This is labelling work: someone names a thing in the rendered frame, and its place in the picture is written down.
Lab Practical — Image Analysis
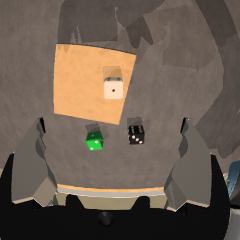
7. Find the orange flat mat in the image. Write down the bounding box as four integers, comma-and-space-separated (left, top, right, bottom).
54, 44, 136, 124

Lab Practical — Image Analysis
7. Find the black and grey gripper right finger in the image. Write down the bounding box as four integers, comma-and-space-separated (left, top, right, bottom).
163, 117, 230, 240

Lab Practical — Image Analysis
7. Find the green die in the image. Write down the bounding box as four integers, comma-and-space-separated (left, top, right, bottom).
86, 131, 103, 150

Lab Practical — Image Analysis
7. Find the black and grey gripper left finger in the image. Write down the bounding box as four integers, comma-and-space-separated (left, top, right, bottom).
0, 117, 59, 240

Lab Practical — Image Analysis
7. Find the black die with white pips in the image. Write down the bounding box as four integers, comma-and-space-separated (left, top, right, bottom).
129, 125, 145, 145

